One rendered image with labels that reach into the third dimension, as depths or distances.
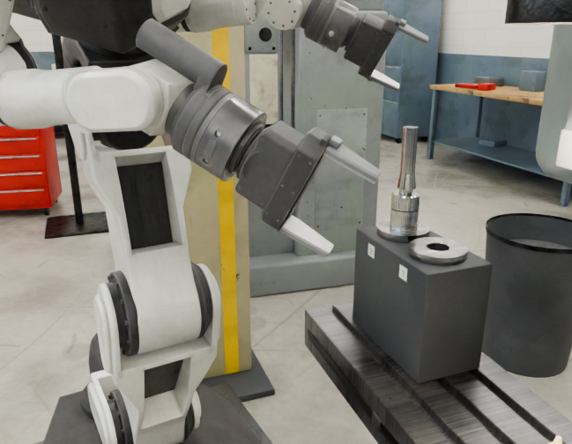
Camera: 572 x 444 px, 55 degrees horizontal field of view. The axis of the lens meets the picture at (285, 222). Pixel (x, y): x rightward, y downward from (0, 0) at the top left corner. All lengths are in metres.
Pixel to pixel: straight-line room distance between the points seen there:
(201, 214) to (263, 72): 6.80
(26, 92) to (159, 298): 0.37
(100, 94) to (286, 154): 0.20
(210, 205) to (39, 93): 1.52
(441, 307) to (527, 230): 2.06
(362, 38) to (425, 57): 6.86
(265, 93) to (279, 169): 8.34
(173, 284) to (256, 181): 0.37
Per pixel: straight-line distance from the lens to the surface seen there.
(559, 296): 2.57
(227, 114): 0.58
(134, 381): 1.00
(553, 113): 0.55
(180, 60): 0.61
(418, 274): 0.85
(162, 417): 1.16
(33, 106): 0.72
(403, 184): 0.94
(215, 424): 1.40
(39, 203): 4.98
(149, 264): 0.91
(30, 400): 2.63
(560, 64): 0.55
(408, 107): 7.87
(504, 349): 2.72
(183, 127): 0.59
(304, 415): 2.34
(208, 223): 2.19
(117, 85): 0.60
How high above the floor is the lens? 1.44
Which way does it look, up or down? 19 degrees down
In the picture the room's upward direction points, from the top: straight up
